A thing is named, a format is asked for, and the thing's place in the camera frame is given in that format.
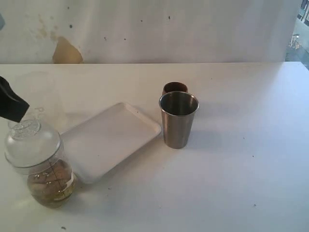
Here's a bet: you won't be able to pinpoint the clear measuring beaker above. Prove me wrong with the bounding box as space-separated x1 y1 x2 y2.
5 143 75 208

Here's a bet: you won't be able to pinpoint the brown pellets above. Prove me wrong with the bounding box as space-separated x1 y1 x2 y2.
27 159 75 208

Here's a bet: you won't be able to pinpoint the white rectangular tray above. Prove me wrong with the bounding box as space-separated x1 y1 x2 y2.
61 102 161 184

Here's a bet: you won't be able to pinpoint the clear perforated shaker lid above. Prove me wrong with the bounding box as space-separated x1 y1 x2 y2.
4 119 63 169

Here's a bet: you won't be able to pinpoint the brown wooden cup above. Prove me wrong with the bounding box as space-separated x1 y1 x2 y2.
162 82 188 95

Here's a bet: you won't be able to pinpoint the stainless steel cup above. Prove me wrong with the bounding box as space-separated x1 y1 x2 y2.
159 91 199 149

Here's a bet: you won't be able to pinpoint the translucent plastic cup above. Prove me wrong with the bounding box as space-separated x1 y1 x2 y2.
12 71 65 125

